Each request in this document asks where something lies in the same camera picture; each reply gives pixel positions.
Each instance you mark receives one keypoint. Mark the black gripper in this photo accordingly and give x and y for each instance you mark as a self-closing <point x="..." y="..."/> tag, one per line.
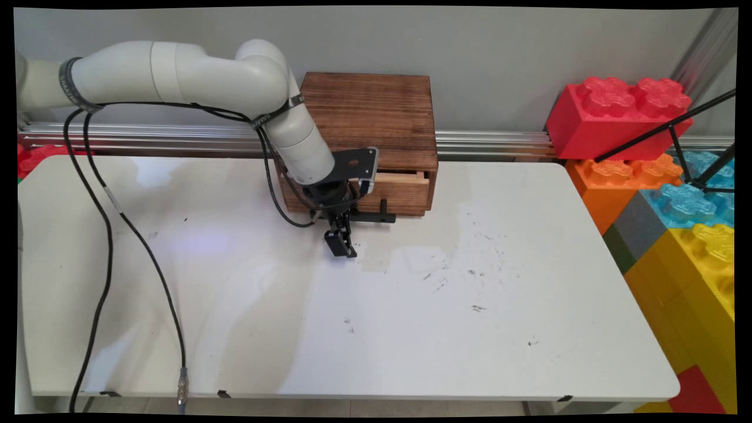
<point x="329" y="198"/>

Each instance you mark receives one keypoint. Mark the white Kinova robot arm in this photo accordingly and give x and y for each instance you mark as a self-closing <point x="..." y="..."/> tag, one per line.
<point x="176" y="76"/>

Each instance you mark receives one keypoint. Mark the dark wooden drawer cabinet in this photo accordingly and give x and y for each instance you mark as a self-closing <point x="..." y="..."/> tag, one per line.
<point x="376" y="117"/>

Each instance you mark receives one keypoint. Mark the large orange toy brick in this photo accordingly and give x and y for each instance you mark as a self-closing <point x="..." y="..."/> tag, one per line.
<point x="605" y="182"/>

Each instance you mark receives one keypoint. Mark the large dark green toy brick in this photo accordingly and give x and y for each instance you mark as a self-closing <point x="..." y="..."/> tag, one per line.
<point x="617" y="247"/>

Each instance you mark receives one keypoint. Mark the large red toy brick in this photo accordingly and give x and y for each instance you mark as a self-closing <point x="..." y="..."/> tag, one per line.
<point x="611" y="120"/>

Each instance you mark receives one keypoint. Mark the large grey toy brick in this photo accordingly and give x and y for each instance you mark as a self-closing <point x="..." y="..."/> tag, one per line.
<point x="637" y="226"/>

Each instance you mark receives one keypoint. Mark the red toy brick behind table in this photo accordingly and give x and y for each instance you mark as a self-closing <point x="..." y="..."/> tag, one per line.
<point x="35" y="158"/>

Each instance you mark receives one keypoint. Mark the large blue toy brick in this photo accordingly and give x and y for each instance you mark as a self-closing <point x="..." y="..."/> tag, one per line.
<point x="687" y="202"/>

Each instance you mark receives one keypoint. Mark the large yellow toy brick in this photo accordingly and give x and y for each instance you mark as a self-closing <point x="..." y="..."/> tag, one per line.
<point x="687" y="294"/>

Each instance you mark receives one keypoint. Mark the black tripod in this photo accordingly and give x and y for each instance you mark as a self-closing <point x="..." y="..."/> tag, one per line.
<point x="681" y="153"/>

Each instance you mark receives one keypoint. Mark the small red toy brick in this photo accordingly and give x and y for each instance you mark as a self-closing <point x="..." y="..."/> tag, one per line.
<point x="696" y="390"/>

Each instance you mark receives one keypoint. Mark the slanted aluminium profile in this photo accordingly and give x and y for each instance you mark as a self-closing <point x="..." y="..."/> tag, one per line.
<point x="705" y="50"/>

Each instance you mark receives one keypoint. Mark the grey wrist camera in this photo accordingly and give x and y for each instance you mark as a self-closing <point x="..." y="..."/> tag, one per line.
<point x="370" y="173"/>

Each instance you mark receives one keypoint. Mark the black wrist camera mount plate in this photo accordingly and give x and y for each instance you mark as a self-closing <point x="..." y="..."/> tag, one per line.
<point x="349" y="164"/>

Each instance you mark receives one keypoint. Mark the horizontal aluminium rail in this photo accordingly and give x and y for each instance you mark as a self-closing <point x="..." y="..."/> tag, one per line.
<point x="493" y="144"/>

